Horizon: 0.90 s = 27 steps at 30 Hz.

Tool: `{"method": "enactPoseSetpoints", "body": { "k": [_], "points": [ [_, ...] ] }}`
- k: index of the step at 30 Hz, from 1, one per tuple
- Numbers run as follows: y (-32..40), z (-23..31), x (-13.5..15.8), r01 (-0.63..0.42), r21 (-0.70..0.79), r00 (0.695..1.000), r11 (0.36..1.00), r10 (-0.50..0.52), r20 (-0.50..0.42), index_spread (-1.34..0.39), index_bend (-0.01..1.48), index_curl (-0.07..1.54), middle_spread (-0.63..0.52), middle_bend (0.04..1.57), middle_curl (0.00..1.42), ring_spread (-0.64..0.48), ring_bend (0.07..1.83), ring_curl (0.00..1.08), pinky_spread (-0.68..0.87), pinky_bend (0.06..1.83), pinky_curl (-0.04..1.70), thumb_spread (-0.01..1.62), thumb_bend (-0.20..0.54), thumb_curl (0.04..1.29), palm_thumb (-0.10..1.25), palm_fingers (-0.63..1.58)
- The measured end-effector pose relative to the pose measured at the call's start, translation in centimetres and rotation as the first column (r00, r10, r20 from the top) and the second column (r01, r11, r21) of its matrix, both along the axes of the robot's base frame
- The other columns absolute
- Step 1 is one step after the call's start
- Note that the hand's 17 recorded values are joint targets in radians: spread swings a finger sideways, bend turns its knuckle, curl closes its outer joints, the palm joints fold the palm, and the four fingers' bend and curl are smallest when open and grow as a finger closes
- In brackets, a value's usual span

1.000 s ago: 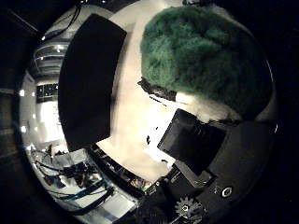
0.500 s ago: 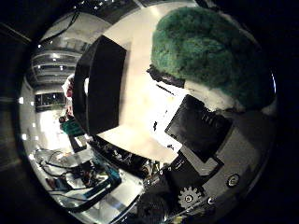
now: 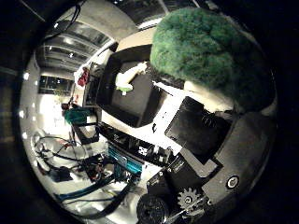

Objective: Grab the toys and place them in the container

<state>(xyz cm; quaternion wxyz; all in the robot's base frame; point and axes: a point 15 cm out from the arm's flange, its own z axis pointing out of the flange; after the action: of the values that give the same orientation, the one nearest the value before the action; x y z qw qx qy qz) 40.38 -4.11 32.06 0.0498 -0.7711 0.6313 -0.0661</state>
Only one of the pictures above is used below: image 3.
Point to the green cloth bag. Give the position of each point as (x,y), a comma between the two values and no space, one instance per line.
(76,115)

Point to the yellow corn plush toy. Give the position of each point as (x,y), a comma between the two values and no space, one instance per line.
(127,77)

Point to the green broccoli plush toy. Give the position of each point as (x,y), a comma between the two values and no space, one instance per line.
(202,49)

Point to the red cloth item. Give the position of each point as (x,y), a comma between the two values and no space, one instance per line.
(83,77)

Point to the teal electronics box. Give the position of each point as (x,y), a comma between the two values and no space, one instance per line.
(124,160)

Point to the black plastic container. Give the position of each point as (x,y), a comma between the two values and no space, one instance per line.
(130,102)

